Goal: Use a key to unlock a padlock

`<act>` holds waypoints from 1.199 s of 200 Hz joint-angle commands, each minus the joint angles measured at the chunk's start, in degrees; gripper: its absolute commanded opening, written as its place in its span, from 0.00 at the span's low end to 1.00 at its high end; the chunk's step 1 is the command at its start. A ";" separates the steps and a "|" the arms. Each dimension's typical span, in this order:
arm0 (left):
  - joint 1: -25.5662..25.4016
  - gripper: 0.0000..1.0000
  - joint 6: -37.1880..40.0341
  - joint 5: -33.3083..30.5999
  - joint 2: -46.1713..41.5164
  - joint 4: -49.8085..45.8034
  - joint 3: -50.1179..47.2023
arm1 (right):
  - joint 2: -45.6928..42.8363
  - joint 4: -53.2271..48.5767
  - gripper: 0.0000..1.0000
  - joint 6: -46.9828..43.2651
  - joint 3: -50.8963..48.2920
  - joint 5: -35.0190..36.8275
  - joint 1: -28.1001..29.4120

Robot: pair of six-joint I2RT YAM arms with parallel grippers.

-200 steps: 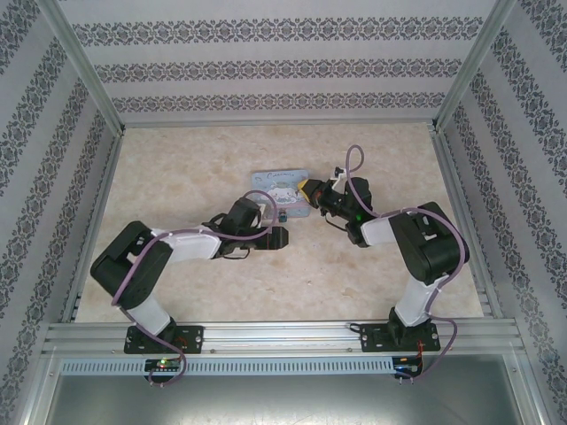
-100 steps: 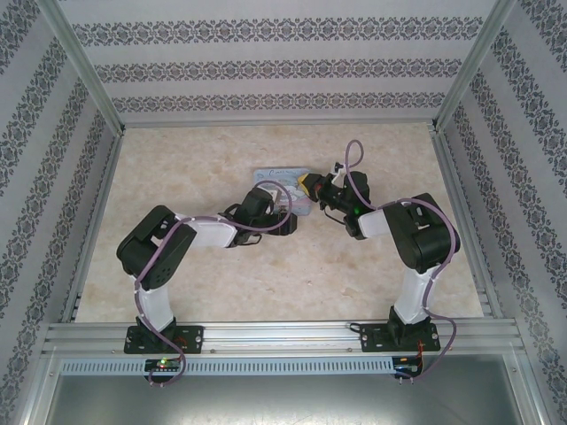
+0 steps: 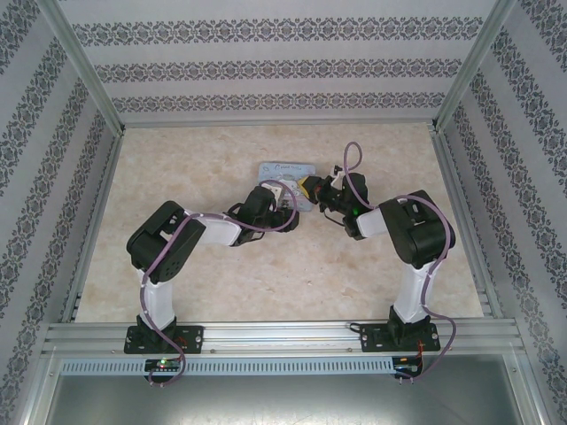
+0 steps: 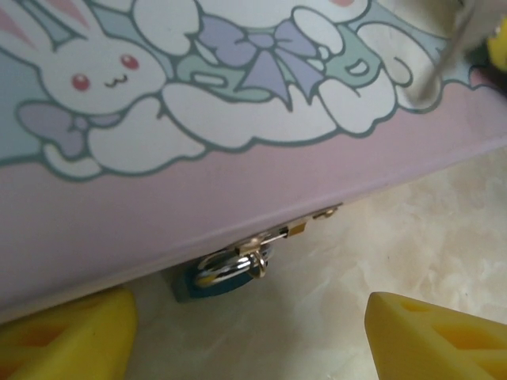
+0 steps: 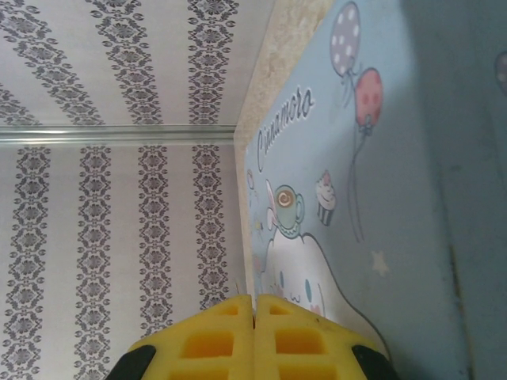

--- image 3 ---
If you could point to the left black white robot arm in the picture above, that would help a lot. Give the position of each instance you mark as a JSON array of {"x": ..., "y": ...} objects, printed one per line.
[{"x": 164, "y": 248}]

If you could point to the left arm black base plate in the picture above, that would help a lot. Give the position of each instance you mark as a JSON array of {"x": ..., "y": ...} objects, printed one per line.
[{"x": 192, "y": 337}]

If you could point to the blue cartoon print tin box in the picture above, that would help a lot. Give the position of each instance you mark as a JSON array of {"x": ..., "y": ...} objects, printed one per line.
[{"x": 283, "y": 170}]

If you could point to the aluminium side rail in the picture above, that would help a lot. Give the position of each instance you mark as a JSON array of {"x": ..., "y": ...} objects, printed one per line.
[
  {"x": 460, "y": 208},
  {"x": 99, "y": 212}
]

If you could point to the grey sheet metal tray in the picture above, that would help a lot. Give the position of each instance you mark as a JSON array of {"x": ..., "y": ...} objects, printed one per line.
[{"x": 283, "y": 400}]

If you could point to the aluminium frame post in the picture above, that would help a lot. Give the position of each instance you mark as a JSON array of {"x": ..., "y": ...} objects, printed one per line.
[
  {"x": 474, "y": 66},
  {"x": 84, "y": 66}
]

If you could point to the aluminium mounting rail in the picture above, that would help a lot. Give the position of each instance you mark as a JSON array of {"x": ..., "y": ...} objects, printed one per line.
[{"x": 283, "y": 338}]

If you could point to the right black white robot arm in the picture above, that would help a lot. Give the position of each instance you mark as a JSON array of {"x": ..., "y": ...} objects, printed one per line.
[{"x": 416, "y": 230}]

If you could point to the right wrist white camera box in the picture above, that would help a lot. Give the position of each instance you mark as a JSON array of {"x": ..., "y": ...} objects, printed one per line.
[{"x": 336, "y": 172}]

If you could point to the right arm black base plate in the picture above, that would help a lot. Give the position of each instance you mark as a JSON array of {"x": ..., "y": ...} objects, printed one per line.
[{"x": 372, "y": 338}]

